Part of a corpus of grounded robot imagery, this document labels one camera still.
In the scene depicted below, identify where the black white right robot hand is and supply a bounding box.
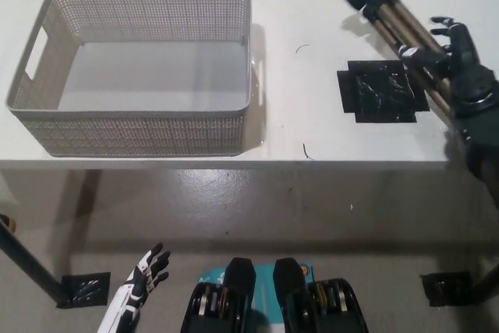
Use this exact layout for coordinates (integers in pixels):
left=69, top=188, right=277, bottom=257
left=397, top=16, right=499, bottom=118

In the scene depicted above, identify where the black ribbed robot body block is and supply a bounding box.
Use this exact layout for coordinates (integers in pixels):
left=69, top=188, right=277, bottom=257
left=274, top=257, right=370, bottom=333
left=179, top=257, right=257, bottom=333

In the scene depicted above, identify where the black metal table leg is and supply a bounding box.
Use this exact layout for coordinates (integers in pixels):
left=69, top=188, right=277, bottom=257
left=0, top=218, right=69, bottom=305

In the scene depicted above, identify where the black tape square marker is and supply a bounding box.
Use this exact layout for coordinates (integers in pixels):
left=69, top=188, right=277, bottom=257
left=337, top=59, right=430, bottom=124

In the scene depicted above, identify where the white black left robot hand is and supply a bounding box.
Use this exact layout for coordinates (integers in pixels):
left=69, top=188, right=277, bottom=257
left=97, top=242, right=172, bottom=333

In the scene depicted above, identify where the grey perforated plastic basket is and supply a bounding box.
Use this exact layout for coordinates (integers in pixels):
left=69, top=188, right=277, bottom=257
left=4, top=0, right=253, bottom=158

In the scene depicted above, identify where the bronze and black camera tripod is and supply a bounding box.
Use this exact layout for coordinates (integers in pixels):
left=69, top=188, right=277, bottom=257
left=335, top=0, right=455, bottom=123

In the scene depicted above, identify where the black floor tape patch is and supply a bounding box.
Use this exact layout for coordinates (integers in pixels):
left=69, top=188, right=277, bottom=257
left=419, top=271, right=475, bottom=306
left=57, top=271, right=111, bottom=309

